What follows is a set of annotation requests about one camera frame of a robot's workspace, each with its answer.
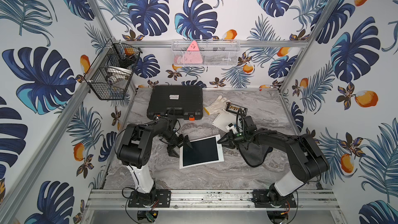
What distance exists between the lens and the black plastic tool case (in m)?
1.02

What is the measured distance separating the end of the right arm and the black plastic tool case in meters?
0.26

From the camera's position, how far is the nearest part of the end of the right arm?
777 mm
